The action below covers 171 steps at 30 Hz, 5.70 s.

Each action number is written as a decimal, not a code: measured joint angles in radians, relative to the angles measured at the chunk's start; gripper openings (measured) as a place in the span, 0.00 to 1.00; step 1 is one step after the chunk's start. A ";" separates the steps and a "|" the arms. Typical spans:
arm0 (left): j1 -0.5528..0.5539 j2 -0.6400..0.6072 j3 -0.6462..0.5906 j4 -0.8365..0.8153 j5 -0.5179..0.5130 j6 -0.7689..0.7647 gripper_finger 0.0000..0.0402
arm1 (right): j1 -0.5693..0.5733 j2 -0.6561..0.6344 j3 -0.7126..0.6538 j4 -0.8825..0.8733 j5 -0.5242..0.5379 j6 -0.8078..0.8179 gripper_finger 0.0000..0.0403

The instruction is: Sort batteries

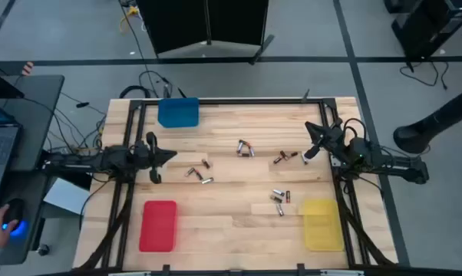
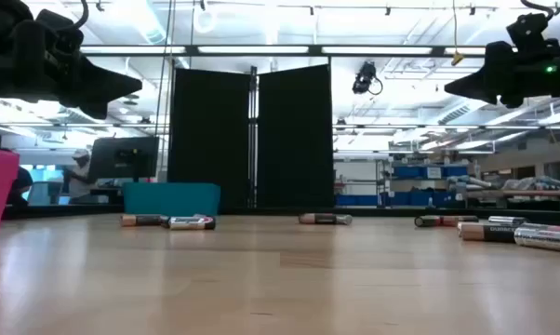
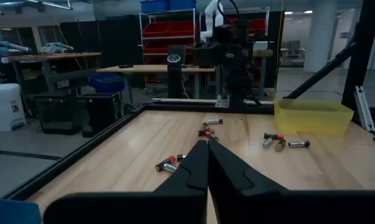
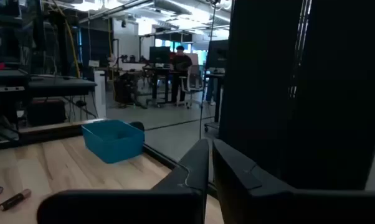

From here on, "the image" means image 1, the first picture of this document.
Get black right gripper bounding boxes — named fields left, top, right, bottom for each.
left=305, top=117, right=351, bottom=159

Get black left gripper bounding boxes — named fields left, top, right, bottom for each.
left=129, top=132, right=177, bottom=185

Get blue plastic bin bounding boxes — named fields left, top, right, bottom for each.
left=157, top=97, right=200, bottom=129

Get red plastic bin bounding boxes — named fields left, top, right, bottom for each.
left=138, top=199, right=178, bottom=254

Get black pole stand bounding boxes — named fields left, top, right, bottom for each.
left=392, top=83, right=462, bottom=155

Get yellow plastic bin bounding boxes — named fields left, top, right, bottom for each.
left=302, top=198, right=345, bottom=253

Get white paper sheet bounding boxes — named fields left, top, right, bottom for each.
left=42, top=177, right=91, bottom=215

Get black desk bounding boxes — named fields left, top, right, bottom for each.
left=0, top=74, right=65, bottom=265

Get black folding screen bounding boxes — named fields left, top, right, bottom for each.
left=135, top=0, right=275, bottom=65

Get black equipment cart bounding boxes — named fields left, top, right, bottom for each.
left=384, top=0, right=462, bottom=62

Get black computer mouse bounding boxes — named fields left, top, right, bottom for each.
left=2, top=198, right=25, bottom=231

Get dark grey laptop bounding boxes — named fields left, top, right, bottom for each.
left=0, top=97, right=23, bottom=192

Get black tangled cable bundle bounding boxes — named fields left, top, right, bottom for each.
left=46, top=90, right=109, bottom=154

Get black coiled cable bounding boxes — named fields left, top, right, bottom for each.
left=118, top=84, right=152, bottom=100

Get black looped cable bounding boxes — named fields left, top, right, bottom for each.
left=137, top=70, right=186, bottom=99

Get black table frame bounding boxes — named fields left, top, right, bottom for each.
left=77, top=97, right=399, bottom=276

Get black floor cable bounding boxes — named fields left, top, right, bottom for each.
left=398, top=61, right=450, bottom=91

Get yellow cable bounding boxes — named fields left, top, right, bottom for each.
left=118, top=5, right=140, bottom=34

